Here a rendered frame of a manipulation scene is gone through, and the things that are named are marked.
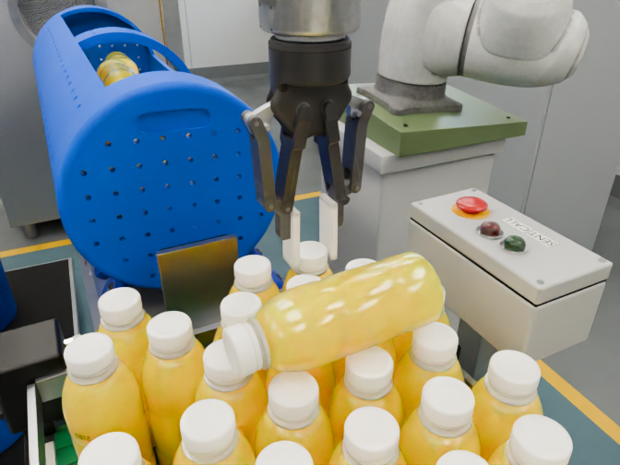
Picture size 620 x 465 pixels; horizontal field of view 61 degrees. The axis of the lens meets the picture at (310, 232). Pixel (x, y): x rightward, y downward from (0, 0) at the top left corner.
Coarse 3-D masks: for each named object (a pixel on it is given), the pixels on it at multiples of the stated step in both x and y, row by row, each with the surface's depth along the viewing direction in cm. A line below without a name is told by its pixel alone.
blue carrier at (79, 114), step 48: (48, 48) 102; (96, 48) 132; (144, 48) 137; (48, 96) 82; (96, 96) 62; (144, 96) 59; (192, 96) 62; (48, 144) 74; (96, 144) 59; (144, 144) 62; (192, 144) 64; (240, 144) 67; (96, 192) 61; (144, 192) 64; (192, 192) 67; (240, 192) 70; (96, 240) 64; (144, 240) 67; (192, 240) 70; (240, 240) 74
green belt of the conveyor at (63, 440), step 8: (56, 424) 59; (64, 424) 59; (56, 432) 58; (64, 432) 58; (56, 440) 57; (64, 440) 57; (56, 448) 56; (64, 448) 56; (72, 448) 56; (56, 456) 55; (64, 456) 55; (72, 456) 55; (64, 464) 55; (72, 464) 55
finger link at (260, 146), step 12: (252, 120) 47; (252, 132) 48; (264, 132) 48; (252, 144) 50; (264, 144) 48; (252, 156) 51; (264, 156) 49; (264, 168) 49; (264, 180) 50; (264, 192) 50; (264, 204) 51; (276, 204) 52
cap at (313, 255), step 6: (300, 246) 58; (306, 246) 58; (312, 246) 58; (318, 246) 58; (324, 246) 58; (300, 252) 57; (306, 252) 57; (312, 252) 57; (318, 252) 57; (324, 252) 57; (300, 258) 56; (306, 258) 56; (312, 258) 56; (318, 258) 56; (324, 258) 57; (300, 264) 57; (306, 264) 56; (312, 264) 56; (318, 264) 57; (324, 264) 58; (306, 270) 57; (312, 270) 57
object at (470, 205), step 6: (462, 198) 61; (468, 198) 61; (474, 198) 61; (480, 198) 61; (456, 204) 61; (462, 204) 60; (468, 204) 60; (474, 204) 60; (480, 204) 60; (486, 204) 60; (462, 210) 61; (468, 210) 59; (474, 210) 59; (480, 210) 59
